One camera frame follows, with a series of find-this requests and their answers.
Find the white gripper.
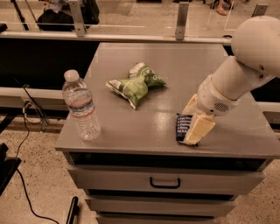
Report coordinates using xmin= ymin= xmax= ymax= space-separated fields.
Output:
xmin=182 ymin=75 xmax=239 ymax=145

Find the blue rxbar blueberry bar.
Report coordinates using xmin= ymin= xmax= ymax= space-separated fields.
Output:
xmin=176 ymin=114 xmax=193 ymax=142

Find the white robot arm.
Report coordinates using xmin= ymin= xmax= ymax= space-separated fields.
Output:
xmin=182 ymin=16 xmax=280 ymax=145

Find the green jalapeno chip bag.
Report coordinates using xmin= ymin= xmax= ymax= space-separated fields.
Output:
xmin=106 ymin=62 xmax=165 ymax=109

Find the grey drawer cabinet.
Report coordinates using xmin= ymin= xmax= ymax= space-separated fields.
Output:
xmin=56 ymin=43 xmax=280 ymax=224

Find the person foot in background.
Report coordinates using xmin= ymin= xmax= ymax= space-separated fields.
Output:
xmin=216 ymin=0 xmax=233 ymax=16

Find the clear plastic water bottle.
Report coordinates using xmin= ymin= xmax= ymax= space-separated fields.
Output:
xmin=62 ymin=69 xmax=101 ymax=141

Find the metal railing with posts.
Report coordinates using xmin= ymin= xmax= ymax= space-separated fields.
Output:
xmin=0 ymin=0 xmax=260 ymax=45

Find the black bar on floor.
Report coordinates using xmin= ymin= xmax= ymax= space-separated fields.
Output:
xmin=66 ymin=196 xmax=79 ymax=224

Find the seated person in background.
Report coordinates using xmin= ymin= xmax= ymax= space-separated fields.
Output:
xmin=37 ymin=0 xmax=100 ymax=32

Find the black object at left edge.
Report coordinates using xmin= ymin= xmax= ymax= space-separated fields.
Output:
xmin=0 ymin=143 xmax=21 ymax=196

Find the black drawer handle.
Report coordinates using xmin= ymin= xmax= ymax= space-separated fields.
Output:
xmin=149 ymin=177 xmax=181 ymax=189

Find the black floor cable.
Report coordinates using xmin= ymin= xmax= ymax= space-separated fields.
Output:
xmin=14 ymin=84 xmax=60 ymax=224

